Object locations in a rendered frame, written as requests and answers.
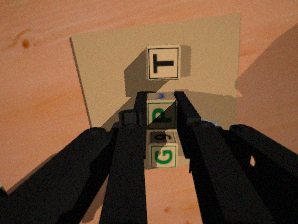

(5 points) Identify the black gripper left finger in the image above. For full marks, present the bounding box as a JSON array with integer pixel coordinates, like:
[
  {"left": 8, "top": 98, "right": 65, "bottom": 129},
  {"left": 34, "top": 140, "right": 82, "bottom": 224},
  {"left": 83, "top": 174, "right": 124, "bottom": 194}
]
[{"left": 0, "top": 92, "right": 148, "bottom": 224}]

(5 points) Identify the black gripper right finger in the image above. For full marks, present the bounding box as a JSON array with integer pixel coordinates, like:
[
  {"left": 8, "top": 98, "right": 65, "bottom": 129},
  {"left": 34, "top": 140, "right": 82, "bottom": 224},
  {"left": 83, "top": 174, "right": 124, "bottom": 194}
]
[{"left": 174, "top": 91, "right": 298, "bottom": 224}]

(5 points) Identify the tan flat mat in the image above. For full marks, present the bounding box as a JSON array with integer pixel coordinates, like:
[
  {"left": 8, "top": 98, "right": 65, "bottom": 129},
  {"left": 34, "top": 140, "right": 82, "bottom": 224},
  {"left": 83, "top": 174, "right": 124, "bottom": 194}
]
[{"left": 71, "top": 13, "right": 241, "bottom": 132}]

